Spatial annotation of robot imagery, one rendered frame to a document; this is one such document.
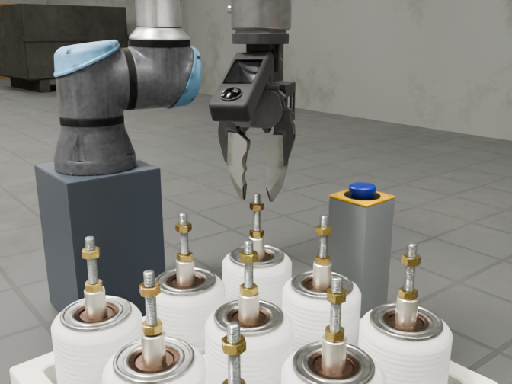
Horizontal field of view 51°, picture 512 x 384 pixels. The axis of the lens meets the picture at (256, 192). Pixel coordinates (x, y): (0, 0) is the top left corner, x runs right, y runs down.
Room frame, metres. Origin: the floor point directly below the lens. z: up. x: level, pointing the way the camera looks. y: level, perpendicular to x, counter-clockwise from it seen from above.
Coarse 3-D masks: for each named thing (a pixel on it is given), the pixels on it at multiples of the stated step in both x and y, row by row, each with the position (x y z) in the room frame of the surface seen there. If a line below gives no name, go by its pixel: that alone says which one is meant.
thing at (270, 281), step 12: (228, 264) 0.67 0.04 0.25; (288, 264) 0.67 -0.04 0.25; (228, 276) 0.66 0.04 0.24; (240, 276) 0.65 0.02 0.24; (264, 276) 0.64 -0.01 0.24; (276, 276) 0.65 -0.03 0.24; (288, 276) 0.67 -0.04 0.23; (228, 288) 0.66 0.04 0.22; (264, 288) 0.64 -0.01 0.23; (276, 288) 0.65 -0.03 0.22; (228, 300) 0.66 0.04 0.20; (264, 300) 0.64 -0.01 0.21; (276, 300) 0.65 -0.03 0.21
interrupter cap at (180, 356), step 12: (168, 336) 0.48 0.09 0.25; (132, 348) 0.46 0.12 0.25; (168, 348) 0.46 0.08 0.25; (180, 348) 0.46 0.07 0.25; (192, 348) 0.46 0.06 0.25; (120, 360) 0.44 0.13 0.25; (132, 360) 0.44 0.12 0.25; (168, 360) 0.44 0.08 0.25; (180, 360) 0.44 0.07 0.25; (192, 360) 0.44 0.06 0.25; (120, 372) 0.42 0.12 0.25; (132, 372) 0.42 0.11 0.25; (144, 372) 0.42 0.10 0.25; (156, 372) 0.42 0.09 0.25; (168, 372) 0.42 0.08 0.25; (180, 372) 0.42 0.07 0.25
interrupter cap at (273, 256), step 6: (240, 246) 0.72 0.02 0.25; (270, 246) 0.72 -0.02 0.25; (234, 252) 0.70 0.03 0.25; (270, 252) 0.70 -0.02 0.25; (276, 252) 0.70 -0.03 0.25; (282, 252) 0.69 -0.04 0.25; (234, 258) 0.68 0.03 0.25; (264, 258) 0.68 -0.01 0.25; (270, 258) 0.68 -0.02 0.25; (276, 258) 0.68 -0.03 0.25; (282, 258) 0.67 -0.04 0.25; (240, 264) 0.66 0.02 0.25; (258, 264) 0.65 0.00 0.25; (264, 264) 0.65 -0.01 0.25; (270, 264) 0.66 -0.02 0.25; (276, 264) 0.66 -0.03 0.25
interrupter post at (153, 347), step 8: (144, 336) 0.44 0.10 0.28; (152, 336) 0.44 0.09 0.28; (160, 336) 0.44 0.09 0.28; (144, 344) 0.43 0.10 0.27; (152, 344) 0.43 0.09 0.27; (160, 344) 0.44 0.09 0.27; (144, 352) 0.43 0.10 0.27; (152, 352) 0.43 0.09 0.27; (160, 352) 0.44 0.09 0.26; (144, 360) 0.43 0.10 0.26; (152, 360) 0.43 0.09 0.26; (160, 360) 0.43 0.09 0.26
